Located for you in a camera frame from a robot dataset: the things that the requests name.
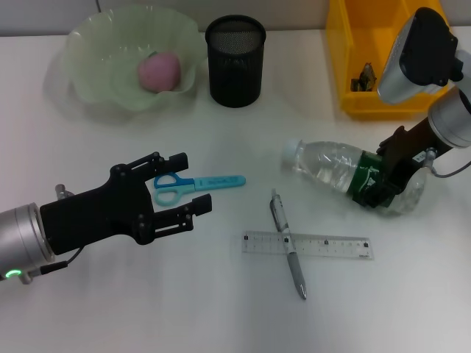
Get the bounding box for pink peach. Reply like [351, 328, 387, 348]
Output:
[138, 51, 182, 93]

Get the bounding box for black mesh pen holder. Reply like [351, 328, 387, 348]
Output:
[205, 14, 267, 109]

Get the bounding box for blue capped scissors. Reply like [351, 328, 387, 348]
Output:
[152, 172, 247, 207]

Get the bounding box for pale green fruit bowl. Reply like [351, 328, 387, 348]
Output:
[60, 5, 209, 115]

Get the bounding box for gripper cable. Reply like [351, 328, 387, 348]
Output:
[18, 183, 84, 286]
[422, 146, 471, 179]

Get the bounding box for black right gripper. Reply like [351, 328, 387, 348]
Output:
[364, 119, 448, 209]

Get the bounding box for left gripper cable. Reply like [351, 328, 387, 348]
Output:
[18, 183, 84, 286]

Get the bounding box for clear plastic ruler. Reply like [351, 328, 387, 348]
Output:
[241, 229, 375, 261]

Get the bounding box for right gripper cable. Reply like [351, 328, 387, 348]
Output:
[422, 146, 471, 179]

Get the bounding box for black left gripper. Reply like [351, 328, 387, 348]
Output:
[39, 151, 213, 257]

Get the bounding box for clear green-label water bottle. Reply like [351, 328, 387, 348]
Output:
[281, 138, 428, 218]

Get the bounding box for grey ballpoint pen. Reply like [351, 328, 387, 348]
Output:
[270, 188, 309, 301]

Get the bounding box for yellow plastic bin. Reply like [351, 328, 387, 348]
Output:
[325, 0, 458, 121]

